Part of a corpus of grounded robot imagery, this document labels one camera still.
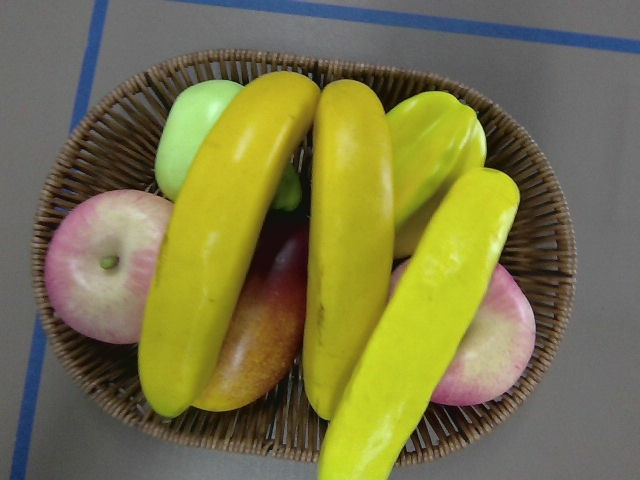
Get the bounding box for yellow green starfruit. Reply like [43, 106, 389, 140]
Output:
[386, 91, 487, 259]

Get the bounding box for pink apple near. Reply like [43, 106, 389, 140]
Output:
[389, 259, 537, 407]

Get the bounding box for red yellow mango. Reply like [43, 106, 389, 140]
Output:
[194, 220, 308, 412]

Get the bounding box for yellow banana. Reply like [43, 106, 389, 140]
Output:
[138, 71, 320, 418]
[302, 79, 394, 420]
[317, 168, 520, 479]

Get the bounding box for pink apple far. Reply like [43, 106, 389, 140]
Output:
[44, 189, 173, 344]

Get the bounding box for green apple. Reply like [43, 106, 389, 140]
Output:
[155, 72, 318, 218]

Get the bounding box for brown wicker basket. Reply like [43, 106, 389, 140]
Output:
[31, 49, 577, 465]

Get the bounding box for pink apple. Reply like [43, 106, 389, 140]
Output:
[389, 259, 537, 407]
[44, 189, 173, 344]

